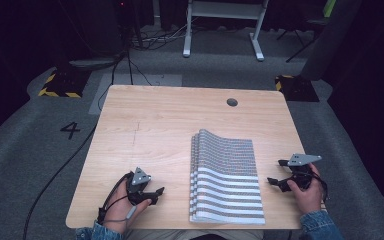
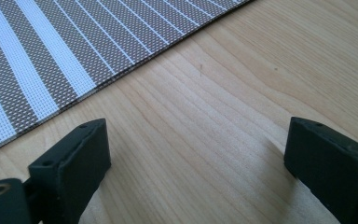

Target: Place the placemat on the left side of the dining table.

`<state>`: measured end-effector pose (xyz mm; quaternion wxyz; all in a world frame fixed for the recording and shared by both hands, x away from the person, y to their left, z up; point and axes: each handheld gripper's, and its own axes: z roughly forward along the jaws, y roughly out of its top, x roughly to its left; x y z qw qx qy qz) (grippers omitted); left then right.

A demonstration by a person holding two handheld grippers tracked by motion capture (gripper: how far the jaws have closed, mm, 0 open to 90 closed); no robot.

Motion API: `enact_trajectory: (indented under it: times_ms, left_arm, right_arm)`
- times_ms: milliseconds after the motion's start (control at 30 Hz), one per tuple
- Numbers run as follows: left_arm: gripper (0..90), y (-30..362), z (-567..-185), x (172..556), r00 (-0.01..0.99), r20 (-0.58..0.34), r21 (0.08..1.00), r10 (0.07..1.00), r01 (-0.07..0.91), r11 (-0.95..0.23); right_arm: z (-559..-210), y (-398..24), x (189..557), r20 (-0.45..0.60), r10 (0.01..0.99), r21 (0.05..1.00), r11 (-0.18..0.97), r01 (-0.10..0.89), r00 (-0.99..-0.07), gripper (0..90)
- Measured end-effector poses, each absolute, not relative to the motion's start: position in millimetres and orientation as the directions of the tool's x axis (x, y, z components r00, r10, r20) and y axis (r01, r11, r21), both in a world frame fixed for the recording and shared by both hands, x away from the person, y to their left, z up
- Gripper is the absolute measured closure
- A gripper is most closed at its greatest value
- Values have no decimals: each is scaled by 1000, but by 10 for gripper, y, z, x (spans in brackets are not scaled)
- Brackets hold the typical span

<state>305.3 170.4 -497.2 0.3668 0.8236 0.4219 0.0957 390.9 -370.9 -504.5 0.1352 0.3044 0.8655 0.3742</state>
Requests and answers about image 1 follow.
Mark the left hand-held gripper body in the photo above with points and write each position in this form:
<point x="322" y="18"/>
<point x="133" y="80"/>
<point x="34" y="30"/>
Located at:
<point x="136" y="188"/>

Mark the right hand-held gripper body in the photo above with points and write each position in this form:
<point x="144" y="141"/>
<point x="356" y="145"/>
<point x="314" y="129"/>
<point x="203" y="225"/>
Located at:
<point x="301" y="175"/>

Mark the person's right hand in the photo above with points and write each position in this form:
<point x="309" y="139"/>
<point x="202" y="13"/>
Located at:
<point x="310" y="198"/>

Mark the person's left hand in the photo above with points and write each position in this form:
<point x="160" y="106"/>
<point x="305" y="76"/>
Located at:
<point x="120" y="210"/>

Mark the folded grey striped cloth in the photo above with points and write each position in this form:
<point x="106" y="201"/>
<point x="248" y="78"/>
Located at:
<point x="226" y="180"/>

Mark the black yellow-striped stand base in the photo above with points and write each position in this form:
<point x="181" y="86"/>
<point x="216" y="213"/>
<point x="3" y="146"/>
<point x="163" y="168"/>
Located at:
<point x="65" y="83"/>
<point x="298" y="88"/>

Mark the black tripod stand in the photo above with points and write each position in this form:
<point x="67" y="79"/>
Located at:
<point x="300" y="50"/>

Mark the dark grey curtain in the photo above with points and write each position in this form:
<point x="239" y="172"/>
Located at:
<point x="333" y="36"/>

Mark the green strip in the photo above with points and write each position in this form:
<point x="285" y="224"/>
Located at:
<point x="329" y="7"/>

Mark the white desk frame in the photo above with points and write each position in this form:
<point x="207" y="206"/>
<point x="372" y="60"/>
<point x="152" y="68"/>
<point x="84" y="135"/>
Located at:
<point x="225" y="10"/>

